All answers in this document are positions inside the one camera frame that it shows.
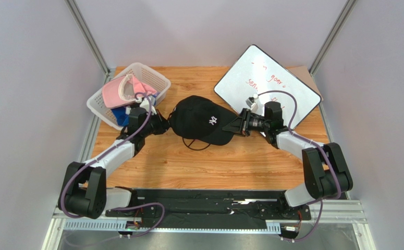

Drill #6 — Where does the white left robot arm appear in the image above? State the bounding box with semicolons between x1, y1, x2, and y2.
58;107;170;219

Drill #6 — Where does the black NY baseball cap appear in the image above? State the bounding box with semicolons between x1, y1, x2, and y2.
168;95;237;146

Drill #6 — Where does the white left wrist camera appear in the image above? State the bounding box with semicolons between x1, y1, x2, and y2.
136;95;157;116

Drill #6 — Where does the black wire hat stand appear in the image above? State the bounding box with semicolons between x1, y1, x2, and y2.
182;138;211;151

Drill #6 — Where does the white plastic basket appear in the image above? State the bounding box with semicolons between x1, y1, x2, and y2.
87;62;171;131

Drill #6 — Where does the light pink cap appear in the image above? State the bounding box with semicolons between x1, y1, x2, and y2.
102;74;158;109

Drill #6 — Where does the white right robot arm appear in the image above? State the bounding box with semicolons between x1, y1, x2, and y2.
223;102;353;207

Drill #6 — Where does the blue cap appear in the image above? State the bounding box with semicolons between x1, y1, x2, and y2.
112;100;149;127

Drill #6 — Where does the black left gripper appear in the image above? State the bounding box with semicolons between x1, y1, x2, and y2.
141;109;172;137

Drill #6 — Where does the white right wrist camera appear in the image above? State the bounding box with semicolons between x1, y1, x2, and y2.
246;94;259;114

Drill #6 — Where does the white dry-erase board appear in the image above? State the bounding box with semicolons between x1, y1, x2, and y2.
214;45;322;129

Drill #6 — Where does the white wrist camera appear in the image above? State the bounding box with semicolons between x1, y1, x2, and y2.
246;94;259;114
136;95;157;116

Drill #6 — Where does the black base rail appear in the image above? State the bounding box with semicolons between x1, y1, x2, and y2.
83;187;312;231

